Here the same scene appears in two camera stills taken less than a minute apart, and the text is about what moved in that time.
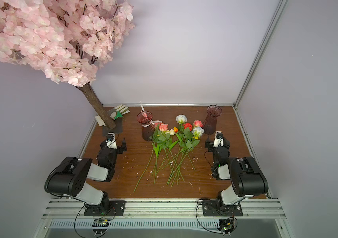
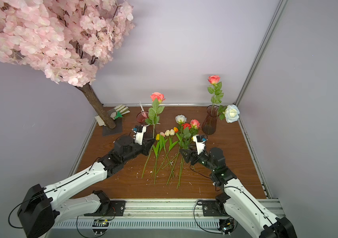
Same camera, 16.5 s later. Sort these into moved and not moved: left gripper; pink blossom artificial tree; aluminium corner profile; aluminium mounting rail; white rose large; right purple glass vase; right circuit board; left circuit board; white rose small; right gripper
Moved: right gripper; white rose large; left gripper
Not moved: right purple glass vase; pink blossom artificial tree; white rose small; left circuit board; right circuit board; aluminium mounting rail; aluminium corner profile
